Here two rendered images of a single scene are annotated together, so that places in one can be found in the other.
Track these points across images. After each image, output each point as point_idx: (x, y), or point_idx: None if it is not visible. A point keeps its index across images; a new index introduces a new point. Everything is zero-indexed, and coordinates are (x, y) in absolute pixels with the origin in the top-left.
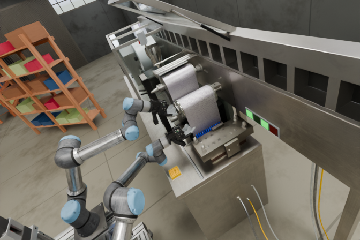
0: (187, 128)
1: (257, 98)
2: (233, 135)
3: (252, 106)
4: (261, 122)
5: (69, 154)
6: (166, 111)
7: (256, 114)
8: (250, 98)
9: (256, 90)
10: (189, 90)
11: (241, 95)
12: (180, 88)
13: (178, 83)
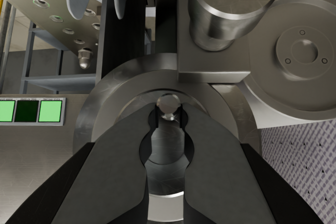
0: None
1: (10, 176)
2: (56, 32)
3: (36, 141)
4: (11, 111)
5: None
6: (187, 218)
7: (25, 123)
8: (35, 164)
9: (10, 196)
10: (282, 133)
11: (69, 158)
12: (313, 174)
13: (321, 218)
